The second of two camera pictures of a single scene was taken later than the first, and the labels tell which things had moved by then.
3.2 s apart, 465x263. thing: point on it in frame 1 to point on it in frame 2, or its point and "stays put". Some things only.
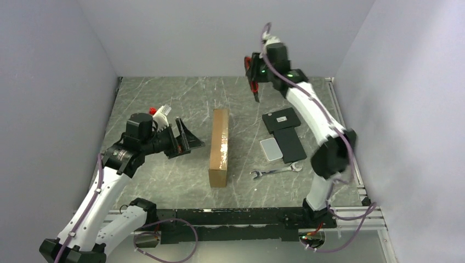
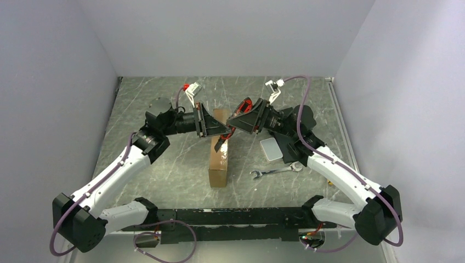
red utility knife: (254, 86) to (245, 107)
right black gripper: (256, 61) to (253, 120)
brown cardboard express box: (219, 165) stays put
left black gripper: (177, 148) to (209, 125)
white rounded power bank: (271, 149) stays put
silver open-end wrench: (295, 167) stays put
